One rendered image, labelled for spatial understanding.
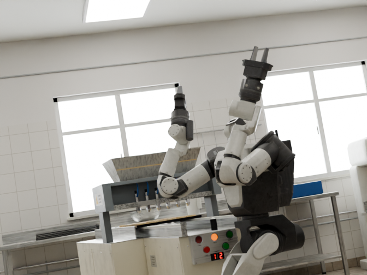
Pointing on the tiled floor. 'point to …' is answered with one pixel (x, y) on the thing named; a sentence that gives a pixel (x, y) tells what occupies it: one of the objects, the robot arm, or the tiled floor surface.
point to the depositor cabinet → (112, 257)
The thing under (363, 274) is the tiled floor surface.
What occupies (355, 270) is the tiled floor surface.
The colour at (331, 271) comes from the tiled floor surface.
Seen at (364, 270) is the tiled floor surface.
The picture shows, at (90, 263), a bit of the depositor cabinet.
